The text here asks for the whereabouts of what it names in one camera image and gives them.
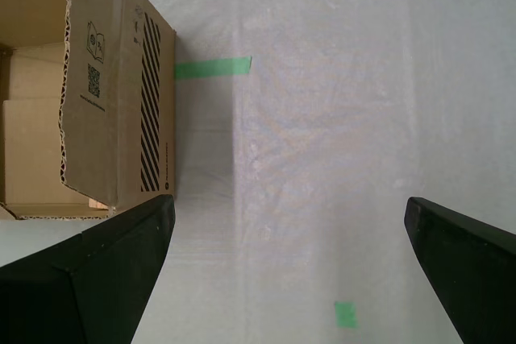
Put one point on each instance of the light wooden block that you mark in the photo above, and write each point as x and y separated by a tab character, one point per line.
98	204

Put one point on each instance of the green tape square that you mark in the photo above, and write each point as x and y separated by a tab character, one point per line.
346	315

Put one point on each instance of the brown cardboard box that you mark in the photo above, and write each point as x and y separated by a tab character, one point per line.
113	78

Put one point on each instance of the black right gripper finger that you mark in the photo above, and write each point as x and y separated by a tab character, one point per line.
475	271
88	279

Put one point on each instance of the green tape strip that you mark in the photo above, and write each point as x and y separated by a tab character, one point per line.
213	68

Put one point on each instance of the translucent plastic table cover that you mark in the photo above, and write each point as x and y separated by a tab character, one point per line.
322	158

